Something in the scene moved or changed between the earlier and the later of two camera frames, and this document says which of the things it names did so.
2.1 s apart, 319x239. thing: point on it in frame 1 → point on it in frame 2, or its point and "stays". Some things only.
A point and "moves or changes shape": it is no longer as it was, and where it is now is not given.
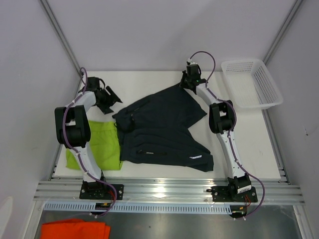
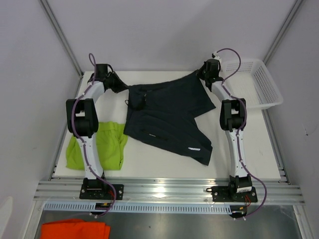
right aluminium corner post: (282, 31) stays
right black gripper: (182, 84) → (199, 72)
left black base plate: (89, 190) stays
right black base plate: (221, 193) stays
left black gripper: (112, 99) → (120, 85)
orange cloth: (75, 228) stays
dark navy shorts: (155, 130) moves or changes shape
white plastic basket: (249, 84) stays
